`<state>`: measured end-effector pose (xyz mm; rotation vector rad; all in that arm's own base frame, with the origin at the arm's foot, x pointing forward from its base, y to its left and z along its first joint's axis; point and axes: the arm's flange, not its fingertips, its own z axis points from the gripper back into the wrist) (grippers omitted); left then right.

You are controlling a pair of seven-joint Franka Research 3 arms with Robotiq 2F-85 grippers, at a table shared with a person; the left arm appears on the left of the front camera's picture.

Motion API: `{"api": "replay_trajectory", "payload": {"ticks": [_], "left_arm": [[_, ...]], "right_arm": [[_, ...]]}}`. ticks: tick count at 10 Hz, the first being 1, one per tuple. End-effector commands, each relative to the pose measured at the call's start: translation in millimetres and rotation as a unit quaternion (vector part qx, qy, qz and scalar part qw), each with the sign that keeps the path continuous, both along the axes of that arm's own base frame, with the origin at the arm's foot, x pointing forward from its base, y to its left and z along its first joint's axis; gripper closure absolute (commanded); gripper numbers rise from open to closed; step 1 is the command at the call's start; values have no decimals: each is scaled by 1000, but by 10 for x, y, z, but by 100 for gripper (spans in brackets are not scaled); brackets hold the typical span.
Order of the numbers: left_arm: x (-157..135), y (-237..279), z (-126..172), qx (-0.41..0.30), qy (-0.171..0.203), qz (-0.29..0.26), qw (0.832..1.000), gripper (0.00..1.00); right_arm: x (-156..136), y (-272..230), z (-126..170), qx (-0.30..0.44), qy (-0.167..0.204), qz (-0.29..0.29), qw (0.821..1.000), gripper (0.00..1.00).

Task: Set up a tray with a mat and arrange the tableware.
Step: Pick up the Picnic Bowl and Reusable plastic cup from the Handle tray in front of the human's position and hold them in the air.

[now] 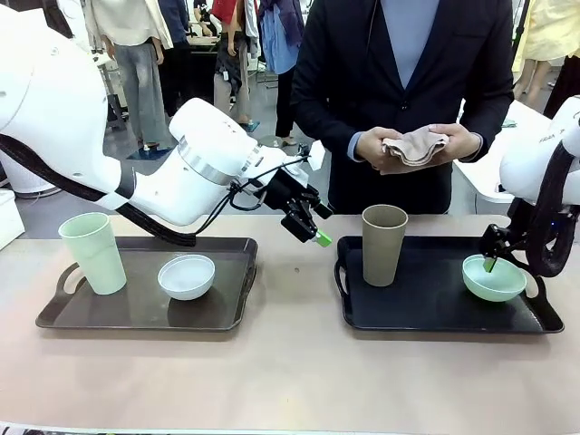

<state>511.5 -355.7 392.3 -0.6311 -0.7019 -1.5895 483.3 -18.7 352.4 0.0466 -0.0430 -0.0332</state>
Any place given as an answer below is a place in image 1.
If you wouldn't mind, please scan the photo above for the black plastic tray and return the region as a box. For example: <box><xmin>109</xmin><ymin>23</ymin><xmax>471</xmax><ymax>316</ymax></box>
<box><xmin>333</xmin><ymin>235</ymin><xmax>566</xmax><ymax>336</ymax></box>

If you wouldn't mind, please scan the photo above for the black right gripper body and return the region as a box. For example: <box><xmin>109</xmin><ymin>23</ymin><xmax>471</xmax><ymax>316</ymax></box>
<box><xmin>478</xmin><ymin>223</ymin><xmax>518</xmax><ymax>263</ymax></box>

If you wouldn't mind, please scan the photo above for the person's left hand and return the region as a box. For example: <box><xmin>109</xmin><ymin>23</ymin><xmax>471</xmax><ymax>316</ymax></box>
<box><xmin>428</xmin><ymin>121</ymin><xmax>485</xmax><ymax>165</ymax></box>

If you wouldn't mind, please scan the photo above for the bystander in blue shirt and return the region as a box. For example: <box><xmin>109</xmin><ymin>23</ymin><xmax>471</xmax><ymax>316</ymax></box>
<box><xmin>256</xmin><ymin>0</ymin><xmax>305</xmax><ymax>147</ymax></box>

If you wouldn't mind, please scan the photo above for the beige cloth mat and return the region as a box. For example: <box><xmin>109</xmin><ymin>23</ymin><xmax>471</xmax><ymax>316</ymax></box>
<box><xmin>381</xmin><ymin>126</ymin><xmax>450</xmax><ymax>169</ymax></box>

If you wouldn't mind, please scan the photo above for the pale green tall cup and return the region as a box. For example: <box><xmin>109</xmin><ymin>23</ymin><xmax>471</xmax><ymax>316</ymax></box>
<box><xmin>58</xmin><ymin>211</ymin><xmax>128</xmax><ymax>297</ymax></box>

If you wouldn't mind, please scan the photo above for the person's right hand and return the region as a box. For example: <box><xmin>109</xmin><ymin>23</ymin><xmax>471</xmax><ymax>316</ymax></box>
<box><xmin>350</xmin><ymin>126</ymin><xmax>405</xmax><ymax>174</ymax></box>

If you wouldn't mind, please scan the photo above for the brown tall cup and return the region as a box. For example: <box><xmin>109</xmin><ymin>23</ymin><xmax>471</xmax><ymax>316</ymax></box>
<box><xmin>361</xmin><ymin>204</ymin><xmax>410</xmax><ymax>288</ymax></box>

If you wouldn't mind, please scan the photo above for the bystander in beige trousers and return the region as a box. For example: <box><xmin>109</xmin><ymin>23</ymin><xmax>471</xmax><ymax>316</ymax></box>
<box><xmin>211</xmin><ymin>0</ymin><xmax>257</xmax><ymax>124</ymax></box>

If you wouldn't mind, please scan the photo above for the white table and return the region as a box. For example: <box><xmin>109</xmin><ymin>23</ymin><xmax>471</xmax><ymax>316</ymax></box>
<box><xmin>452</xmin><ymin>99</ymin><xmax>580</xmax><ymax>206</ymax></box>

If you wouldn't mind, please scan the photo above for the bystander in grey trousers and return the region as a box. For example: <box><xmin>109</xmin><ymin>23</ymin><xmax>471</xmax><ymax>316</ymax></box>
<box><xmin>88</xmin><ymin>0</ymin><xmax>177</xmax><ymax>150</ymax></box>

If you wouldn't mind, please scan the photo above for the pale green bowl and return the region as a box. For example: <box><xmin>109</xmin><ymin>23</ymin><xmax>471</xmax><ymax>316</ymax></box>
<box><xmin>461</xmin><ymin>254</ymin><xmax>528</xmax><ymax>304</ymax></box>

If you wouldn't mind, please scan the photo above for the person in dark jacket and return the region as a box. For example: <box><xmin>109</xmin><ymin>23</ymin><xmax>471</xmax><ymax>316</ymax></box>
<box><xmin>289</xmin><ymin>0</ymin><xmax>516</xmax><ymax>216</ymax></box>

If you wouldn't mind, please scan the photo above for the white box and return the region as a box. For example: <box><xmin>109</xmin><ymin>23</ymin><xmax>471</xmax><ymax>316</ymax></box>
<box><xmin>0</xmin><ymin>188</ymin><xmax>26</xmax><ymax>251</ymax></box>

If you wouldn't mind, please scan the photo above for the brown plastic tray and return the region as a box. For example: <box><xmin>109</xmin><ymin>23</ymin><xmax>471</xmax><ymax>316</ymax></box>
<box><xmin>34</xmin><ymin>236</ymin><xmax>259</xmax><ymax>334</ymax></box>

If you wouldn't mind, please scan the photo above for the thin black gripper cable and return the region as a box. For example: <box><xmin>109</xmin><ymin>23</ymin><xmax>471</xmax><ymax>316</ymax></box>
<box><xmin>197</xmin><ymin>155</ymin><xmax>314</xmax><ymax>237</ymax></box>

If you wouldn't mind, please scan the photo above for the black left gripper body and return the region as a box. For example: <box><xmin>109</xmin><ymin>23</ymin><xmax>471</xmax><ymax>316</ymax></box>
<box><xmin>260</xmin><ymin>169</ymin><xmax>321</xmax><ymax>215</ymax></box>

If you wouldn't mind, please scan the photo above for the bystander in yellow top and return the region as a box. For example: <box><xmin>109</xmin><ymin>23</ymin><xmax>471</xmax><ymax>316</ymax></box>
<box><xmin>510</xmin><ymin>0</ymin><xmax>580</xmax><ymax>102</ymax></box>

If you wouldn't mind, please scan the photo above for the white bowl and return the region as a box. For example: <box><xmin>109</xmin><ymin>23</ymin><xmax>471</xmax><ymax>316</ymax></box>
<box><xmin>157</xmin><ymin>254</ymin><xmax>217</xmax><ymax>302</ymax></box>

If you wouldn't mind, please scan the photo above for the black left arm cable sleeve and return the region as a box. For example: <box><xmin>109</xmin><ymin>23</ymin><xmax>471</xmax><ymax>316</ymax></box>
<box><xmin>0</xmin><ymin>133</ymin><xmax>198</xmax><ymax>248</ymax></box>

